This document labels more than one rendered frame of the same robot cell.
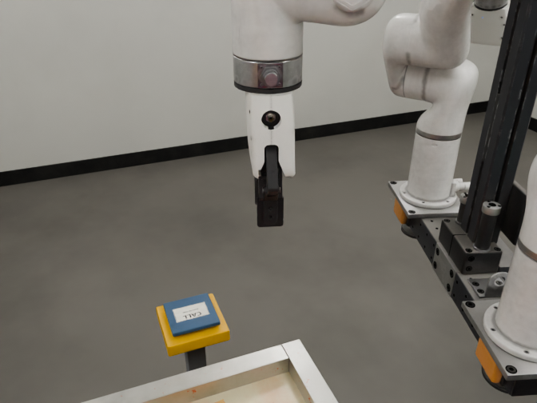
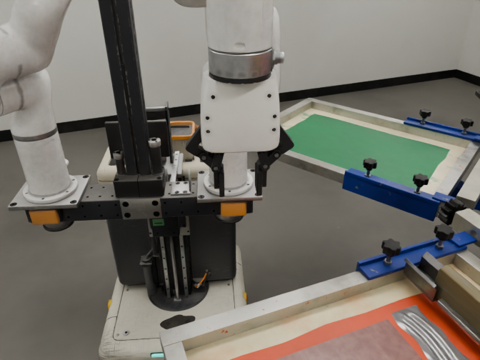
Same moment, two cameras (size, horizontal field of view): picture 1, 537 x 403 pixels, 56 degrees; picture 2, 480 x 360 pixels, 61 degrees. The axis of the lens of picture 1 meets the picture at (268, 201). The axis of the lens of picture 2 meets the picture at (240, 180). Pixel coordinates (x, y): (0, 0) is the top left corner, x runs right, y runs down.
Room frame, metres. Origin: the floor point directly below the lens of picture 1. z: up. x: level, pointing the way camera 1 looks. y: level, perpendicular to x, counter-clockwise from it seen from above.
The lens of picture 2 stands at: (0.55, 0.49, 1.68)
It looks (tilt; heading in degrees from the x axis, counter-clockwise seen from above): 31 degrees down; 270
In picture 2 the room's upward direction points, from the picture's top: straight up
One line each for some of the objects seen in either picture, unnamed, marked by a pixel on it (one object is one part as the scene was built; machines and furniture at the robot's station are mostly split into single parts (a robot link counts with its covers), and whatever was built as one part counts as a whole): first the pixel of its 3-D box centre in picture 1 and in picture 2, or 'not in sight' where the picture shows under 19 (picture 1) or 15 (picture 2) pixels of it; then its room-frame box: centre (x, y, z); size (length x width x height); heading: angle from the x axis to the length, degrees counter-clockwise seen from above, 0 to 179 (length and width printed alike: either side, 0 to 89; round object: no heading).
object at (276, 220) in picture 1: (270, 206); (267, 170); (0.51, 0.00, 1.40); 0.03 x 0.03 x 0.07; 4
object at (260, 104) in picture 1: (268, 119); (240, 107); (0.55, 0.00, 1.49); 0.10 x 0.08 x 0.11; 4
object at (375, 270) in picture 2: not in sight; (411, 263); (0.12, -0.28, 0.98); 0.30 x 0.05 x 0.07; 21
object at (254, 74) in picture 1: (268, 68); (246, 58); (0.54, 0.00, 1.55); 0.09 x 0.07 x 0.03; 4
